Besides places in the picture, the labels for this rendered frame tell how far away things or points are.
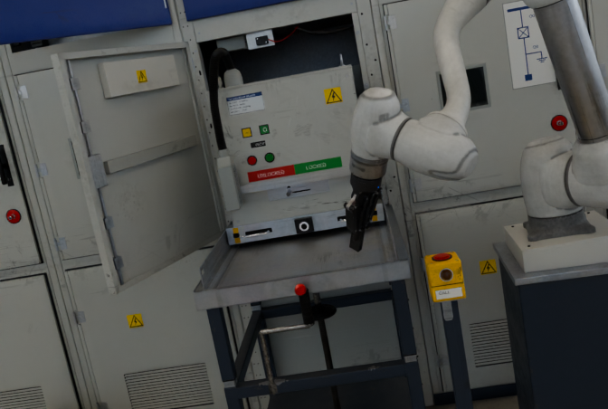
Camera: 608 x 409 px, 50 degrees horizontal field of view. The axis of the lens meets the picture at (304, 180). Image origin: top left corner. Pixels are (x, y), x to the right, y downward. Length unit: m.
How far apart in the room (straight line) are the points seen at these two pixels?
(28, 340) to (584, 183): 2.18
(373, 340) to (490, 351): 0.46
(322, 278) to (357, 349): 0.87
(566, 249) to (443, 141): 0.66
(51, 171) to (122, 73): 0.65
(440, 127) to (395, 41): 1.03
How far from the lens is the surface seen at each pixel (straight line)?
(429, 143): 1.39
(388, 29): 2.41
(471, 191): 2.50
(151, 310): 2.70
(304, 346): 2.67
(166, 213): 2.32
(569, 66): 1.74
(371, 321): 2.63
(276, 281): 1.86
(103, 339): 2.82
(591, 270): 1.92
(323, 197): 2.20
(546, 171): 1.92
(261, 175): 2.20
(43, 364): 2.96
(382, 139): 1.43
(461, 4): 1.70
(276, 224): 2.22
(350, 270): 1.84
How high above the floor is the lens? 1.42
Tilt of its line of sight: 10 degrees down
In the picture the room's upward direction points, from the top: 11 degrees counter-clockwise
